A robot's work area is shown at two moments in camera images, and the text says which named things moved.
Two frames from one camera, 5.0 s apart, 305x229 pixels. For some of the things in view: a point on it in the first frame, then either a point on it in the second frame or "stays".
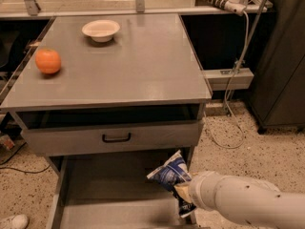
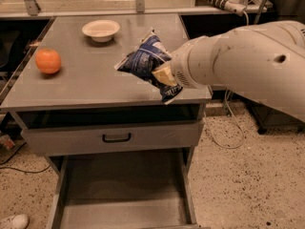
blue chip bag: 172,172 to 140,61
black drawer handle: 116,140 stays
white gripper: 197,191 to 188,66
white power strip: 231,3 stays
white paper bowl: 101,31 stays
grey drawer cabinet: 108,98 stays
